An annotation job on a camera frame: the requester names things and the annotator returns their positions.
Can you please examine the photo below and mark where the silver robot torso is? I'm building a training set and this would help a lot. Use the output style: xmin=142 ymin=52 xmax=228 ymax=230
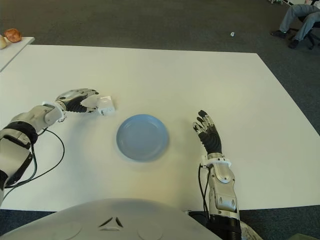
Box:
xmin=0 ymin=197 xmax=224 ymax=240

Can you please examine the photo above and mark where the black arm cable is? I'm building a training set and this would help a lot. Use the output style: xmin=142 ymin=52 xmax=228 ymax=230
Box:
xmin=198 ymin=162 xmax=211 ymax=219
xmin=4 ymin=119 xmax=66 ymax=190

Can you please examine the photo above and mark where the black office chair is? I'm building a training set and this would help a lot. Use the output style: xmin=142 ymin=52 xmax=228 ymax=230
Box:
xmin=289 ymin=14 xmax=320 ymax=51

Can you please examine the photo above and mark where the pale bread roll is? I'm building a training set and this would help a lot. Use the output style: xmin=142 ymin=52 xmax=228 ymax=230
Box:
xmin=0 ymin=34 xmax=12 ymax=50

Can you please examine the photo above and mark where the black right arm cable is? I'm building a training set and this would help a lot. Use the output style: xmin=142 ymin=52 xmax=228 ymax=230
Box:
xmin=198 ymin=162 xmax=211 ymax=219

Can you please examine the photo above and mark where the blue plate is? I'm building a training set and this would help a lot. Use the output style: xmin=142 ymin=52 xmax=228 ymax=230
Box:
xmin=115 ymin=113 xmax=170 ymax=162

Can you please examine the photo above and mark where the right robot hand black silver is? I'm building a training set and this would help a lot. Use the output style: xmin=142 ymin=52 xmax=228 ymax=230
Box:
xmin=191 ymin=109 xmax=224 ymax=160

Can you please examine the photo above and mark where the white sneaker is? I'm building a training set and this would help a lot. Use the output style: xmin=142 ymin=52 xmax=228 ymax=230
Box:
xmin=239 ymin=221 xmax=261 ymax=240

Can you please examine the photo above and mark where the seated person in jeans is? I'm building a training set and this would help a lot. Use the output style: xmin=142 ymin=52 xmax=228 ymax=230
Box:
xmin=269 ymin=3 xmax=320 ymax=50

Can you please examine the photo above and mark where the left robot hand black silver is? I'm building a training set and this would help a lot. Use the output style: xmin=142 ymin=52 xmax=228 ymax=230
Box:
xmin=55 ymin=87 xmax=100 ymax=115

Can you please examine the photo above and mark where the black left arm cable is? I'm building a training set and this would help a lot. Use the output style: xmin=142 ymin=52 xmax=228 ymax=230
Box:
xmin=4 ymin=119 xmax=66 ymax=190

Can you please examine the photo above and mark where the white charger block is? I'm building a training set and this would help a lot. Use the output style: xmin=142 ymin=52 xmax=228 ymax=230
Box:
xmin=95 ymin=94 xmax=116 ymax=117

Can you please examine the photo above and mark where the reddish brown bread roll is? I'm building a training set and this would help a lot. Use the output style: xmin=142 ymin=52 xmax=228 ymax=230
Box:
xmin=3 ymin=28 xmax=23 ymax=43

